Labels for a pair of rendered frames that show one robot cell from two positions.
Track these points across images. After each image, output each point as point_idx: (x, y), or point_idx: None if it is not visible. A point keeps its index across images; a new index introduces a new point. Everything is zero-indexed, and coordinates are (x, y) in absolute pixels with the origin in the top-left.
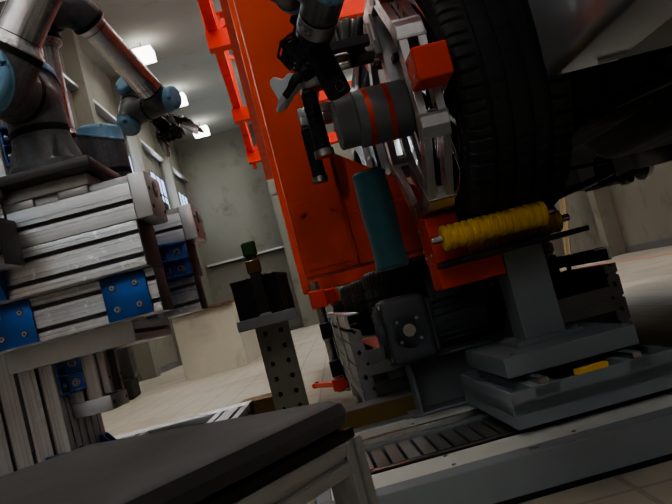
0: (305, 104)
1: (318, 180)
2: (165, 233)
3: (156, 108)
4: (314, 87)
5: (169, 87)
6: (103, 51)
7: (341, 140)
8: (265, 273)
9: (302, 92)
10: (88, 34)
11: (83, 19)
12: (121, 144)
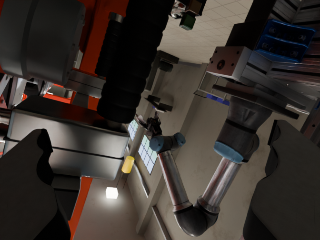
0: (138, 98)
1: (122, 17)
2: (258, 66)
3: (166, 142)
4: (97, 123)
5: (155, 150)
6: (183, 188)
7: (82, 15)
8: (174, 6)
9: (125, 124)
10: (188, 203)
11: (189, 215)
12: (227, 141)
